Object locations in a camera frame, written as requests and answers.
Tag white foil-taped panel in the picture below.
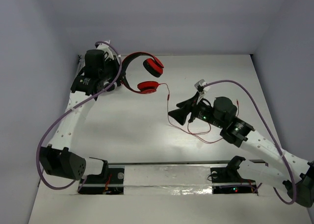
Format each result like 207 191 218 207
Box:
123 165 212 196

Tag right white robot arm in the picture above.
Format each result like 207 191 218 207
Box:
168 94 314 207

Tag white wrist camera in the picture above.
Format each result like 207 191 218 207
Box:
194 79 210 103
95 40 113 59

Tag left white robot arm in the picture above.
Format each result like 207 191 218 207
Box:
36 46 121 180

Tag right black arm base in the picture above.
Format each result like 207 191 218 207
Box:
207 156 260 195

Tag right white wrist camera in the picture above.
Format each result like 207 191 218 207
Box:
194 79 210 103

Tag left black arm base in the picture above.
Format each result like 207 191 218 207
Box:
78 168 125 195

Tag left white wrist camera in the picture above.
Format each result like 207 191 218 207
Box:
95 40 113 59

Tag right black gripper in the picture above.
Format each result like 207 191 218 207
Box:
168 92 225 129

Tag aluminium side rail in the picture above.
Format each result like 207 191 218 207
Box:
77 55 85 72

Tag red headphones with cable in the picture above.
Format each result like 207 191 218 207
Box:
122 51 240 144

